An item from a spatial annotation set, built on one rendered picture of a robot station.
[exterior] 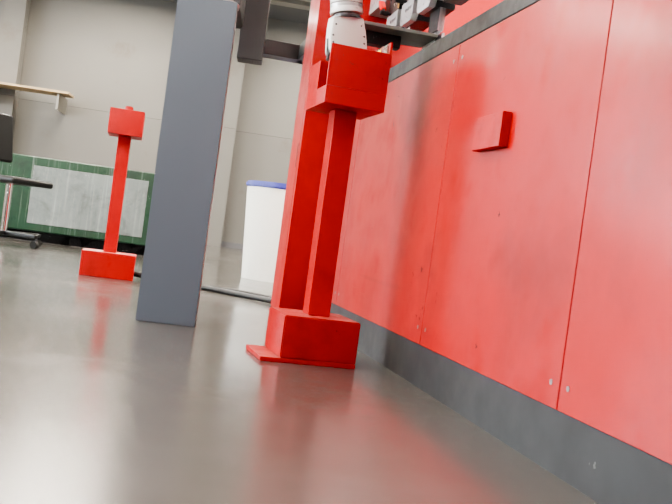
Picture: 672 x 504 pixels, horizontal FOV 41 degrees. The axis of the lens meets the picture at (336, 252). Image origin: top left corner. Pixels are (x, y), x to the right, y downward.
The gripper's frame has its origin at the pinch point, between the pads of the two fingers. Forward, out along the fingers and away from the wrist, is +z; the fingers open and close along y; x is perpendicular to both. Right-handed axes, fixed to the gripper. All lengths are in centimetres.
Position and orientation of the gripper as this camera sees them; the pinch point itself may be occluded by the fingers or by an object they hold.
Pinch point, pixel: (346, 77)
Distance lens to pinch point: 232.3
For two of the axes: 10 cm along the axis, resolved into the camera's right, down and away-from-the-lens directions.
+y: -9.6, 0.1, -2.9
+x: 2.9, 0.1, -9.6
